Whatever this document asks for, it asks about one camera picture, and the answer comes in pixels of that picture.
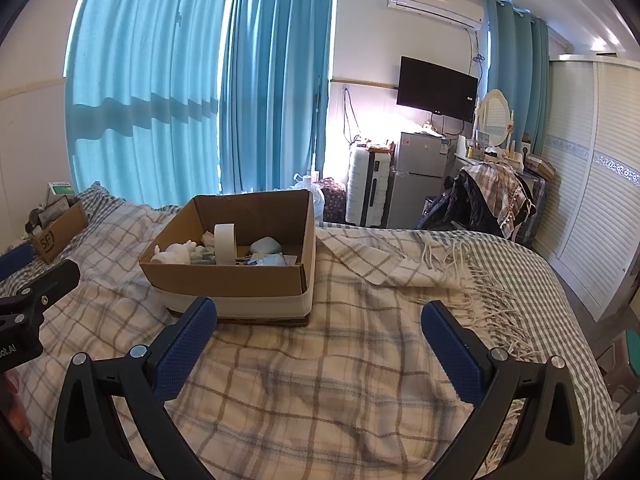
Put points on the dark small item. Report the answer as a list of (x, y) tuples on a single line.
[(36, 220)]

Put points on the dark floral bag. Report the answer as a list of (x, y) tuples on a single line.
[(332, 200)]

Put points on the white plastic bag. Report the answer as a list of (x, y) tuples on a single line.
[(315, 195)]

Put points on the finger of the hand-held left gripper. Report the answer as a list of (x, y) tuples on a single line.
[(50, 282), (15, 260)]

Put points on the white hard suitcase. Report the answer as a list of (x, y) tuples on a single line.
[(365, 185)]

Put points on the round light blue container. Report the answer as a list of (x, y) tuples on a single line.
[(265, 246)]

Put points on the large cardboard box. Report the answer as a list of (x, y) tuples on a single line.
[(225, 285)]

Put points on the person's left hand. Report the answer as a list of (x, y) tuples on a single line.
[(19, 417)]

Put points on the white air conditioner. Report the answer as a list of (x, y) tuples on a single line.
[(435, 2)]

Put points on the oval white vanity mirror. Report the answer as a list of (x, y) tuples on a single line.
[(496, 117)]

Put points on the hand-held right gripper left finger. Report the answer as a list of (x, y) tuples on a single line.
[(185, 355)]

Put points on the plaid shirt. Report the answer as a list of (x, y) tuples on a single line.
[(492, 185)]

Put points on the small cardboard box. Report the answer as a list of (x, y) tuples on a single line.
[(60, 235)]

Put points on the grey gingham bed sheet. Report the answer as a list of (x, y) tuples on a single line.
[(540, 290)]

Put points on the white tape roll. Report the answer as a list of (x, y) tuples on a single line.
[(225, 242)]

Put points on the green white packet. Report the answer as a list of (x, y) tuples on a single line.
[(61, 192)]

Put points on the silver small fridge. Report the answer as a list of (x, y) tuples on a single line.
[(415, 185)]

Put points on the wide blue curtain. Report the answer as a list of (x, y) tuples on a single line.
[(145, 70)]

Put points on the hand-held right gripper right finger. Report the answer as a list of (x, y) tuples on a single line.
[(450, 355)]

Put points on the black wall television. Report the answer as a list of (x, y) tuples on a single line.
[(435, 87)]

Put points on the grey hard suitcase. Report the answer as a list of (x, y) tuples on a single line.
[(534, 205)]

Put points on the white figurine toy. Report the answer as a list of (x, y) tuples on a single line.
[(175, 252)]

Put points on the narrow blue curtain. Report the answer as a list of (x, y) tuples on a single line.
[(520, 80)]

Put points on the white slatted wardrobe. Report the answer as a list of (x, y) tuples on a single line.
[(585, 185)]

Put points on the dark jacket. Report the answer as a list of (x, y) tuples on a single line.
[(465, 205)]

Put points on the green round stool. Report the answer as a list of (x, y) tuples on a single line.
[(631, 365)]

